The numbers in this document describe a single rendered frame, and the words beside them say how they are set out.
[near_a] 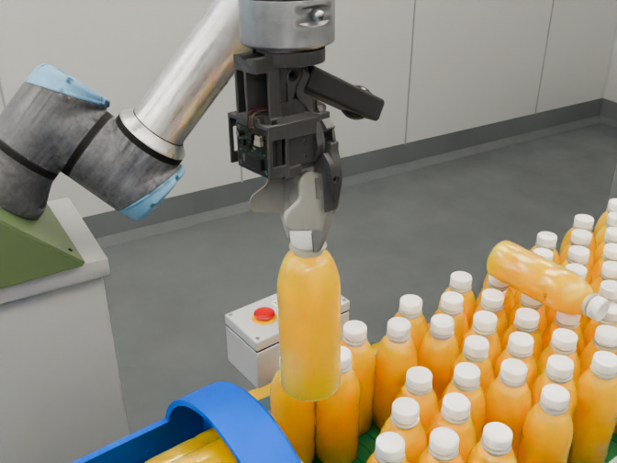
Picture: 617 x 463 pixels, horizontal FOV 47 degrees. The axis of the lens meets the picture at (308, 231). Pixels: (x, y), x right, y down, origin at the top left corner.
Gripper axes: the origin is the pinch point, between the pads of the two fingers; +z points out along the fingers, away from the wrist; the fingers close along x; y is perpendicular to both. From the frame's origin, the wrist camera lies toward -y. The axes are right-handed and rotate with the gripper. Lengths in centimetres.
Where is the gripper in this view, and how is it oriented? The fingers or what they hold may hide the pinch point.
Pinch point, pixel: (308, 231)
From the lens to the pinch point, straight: 76.4
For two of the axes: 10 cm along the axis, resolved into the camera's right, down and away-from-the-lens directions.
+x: 6.1, 3.2, -7.2
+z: 0.1, 9.1, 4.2
